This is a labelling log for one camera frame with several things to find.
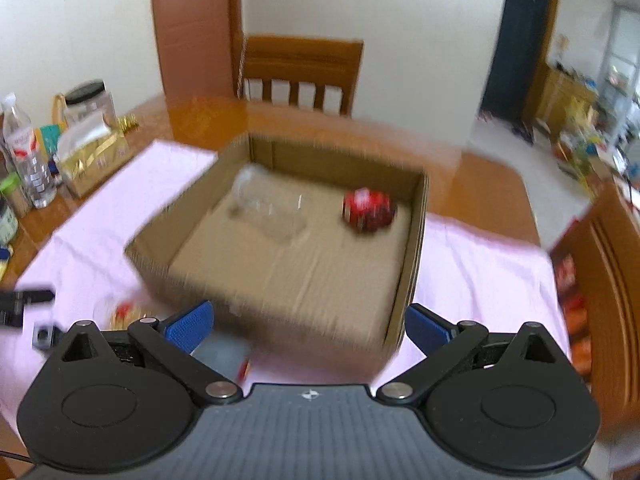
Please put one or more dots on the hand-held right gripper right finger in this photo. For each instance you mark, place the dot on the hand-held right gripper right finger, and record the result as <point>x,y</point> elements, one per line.
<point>425,327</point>

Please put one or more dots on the clear bottle of gold capsules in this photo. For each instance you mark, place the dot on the clear bottle of gold capsules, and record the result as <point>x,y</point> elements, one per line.
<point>127,312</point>

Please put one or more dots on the clear jar with black lid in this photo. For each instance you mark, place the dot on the clear jar with black lid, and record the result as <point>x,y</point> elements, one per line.
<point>90,100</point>

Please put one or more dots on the clear plastic jar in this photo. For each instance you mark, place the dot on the clear plastic jar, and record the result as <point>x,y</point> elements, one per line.
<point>265,205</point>

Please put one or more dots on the wooden cabinet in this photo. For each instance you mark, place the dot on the wooden cabinet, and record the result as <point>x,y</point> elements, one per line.
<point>565,95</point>

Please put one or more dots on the pink table cloth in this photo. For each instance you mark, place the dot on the pink table cloth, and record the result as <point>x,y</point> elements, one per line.
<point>480,270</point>

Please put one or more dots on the wooden chair with grooved back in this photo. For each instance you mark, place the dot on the wooden chair with grooved back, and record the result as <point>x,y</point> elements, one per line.
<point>605,270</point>

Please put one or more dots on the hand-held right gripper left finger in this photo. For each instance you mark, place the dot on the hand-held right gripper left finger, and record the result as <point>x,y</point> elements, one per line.
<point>190,326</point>

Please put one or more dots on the green-lidded jar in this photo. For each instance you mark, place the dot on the green-lidded jar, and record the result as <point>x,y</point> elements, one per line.
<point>14,195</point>

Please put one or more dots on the wooden chair with slatted back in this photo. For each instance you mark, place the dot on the wooden chair with slatted back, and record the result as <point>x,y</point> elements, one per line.
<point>300,65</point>

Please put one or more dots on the clear water bottle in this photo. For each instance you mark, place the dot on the clear water bottle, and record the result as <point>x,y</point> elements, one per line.
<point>27,155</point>

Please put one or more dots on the red drink can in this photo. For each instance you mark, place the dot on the red drink can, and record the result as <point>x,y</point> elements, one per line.
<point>367,210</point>

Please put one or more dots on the dark doorway door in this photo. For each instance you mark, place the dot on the dark doorway door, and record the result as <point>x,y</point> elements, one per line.
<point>517,45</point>

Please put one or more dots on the gold tissue pack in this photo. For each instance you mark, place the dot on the gold tissue pack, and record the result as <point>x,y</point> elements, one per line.
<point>92,155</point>

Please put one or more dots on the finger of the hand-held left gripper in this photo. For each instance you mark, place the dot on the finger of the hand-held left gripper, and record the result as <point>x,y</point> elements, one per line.
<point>44,336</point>
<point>25,305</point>

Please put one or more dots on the teal box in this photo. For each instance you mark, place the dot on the teal box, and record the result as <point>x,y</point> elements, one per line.
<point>49,140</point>

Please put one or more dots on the brown cardboard box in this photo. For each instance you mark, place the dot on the brown cardboard box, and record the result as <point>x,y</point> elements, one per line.
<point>310,280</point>

